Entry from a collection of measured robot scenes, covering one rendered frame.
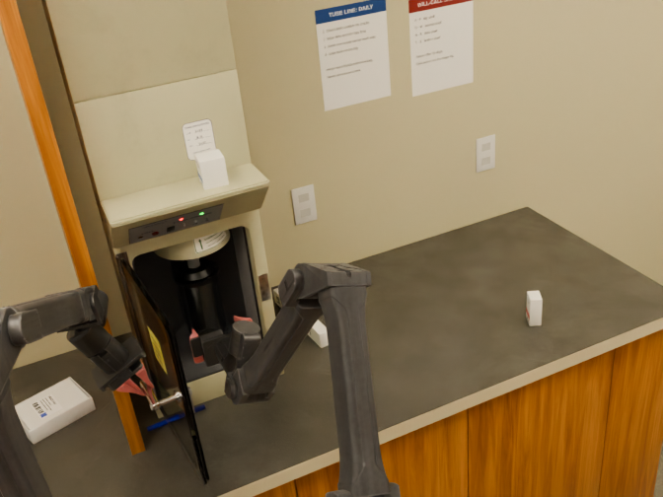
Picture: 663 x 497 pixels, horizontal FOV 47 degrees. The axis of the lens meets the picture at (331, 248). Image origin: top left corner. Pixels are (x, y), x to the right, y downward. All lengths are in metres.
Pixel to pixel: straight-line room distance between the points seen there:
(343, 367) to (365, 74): 1.21
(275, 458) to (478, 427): 0.53
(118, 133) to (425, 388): 0.90
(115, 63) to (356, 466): 0.85
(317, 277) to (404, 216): 1.26
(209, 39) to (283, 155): 0.68
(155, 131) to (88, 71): 0.17
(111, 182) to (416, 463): 0.96
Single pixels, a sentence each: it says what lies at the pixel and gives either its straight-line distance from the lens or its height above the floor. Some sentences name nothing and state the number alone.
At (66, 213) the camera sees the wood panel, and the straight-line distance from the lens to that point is 1.47.
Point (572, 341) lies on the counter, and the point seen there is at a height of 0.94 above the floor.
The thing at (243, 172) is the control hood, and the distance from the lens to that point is 1.57.
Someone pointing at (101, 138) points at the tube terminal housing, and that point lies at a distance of 1.52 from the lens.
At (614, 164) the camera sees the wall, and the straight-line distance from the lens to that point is 2.86.
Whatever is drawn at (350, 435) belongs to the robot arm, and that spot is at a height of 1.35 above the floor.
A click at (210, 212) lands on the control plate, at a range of 1.55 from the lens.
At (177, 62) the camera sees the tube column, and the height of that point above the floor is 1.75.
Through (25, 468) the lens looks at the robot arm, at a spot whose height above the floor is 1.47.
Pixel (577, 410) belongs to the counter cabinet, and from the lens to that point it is 2.14.
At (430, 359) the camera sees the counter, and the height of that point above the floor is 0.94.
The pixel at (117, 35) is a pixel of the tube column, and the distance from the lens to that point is 1.49.
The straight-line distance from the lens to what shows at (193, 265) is 1.76.
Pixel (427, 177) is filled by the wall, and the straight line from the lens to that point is 2.38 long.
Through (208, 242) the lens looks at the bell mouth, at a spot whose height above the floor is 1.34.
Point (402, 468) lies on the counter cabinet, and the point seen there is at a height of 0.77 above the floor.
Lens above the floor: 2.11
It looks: 29 degrees down
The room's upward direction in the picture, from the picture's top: 6 degrees counter-clockwise
